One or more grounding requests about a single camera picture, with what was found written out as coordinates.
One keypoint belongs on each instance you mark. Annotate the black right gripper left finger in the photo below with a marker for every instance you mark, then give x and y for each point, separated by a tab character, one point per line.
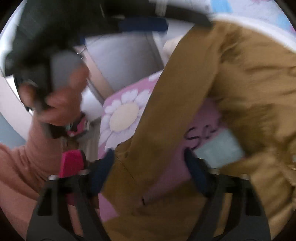
64	210

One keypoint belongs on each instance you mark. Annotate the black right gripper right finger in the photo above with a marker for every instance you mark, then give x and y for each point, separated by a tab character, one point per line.
232	210

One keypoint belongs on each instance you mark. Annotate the mustard brown large garment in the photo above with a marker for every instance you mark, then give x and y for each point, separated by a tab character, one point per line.
227	94

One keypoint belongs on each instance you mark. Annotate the person's left hand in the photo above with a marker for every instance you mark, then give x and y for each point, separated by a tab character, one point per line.
64	104

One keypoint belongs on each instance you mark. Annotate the grey door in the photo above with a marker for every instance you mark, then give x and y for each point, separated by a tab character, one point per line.
117	61

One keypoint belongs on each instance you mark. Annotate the pink floral bed sheet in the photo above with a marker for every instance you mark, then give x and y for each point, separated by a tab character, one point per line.
150	180

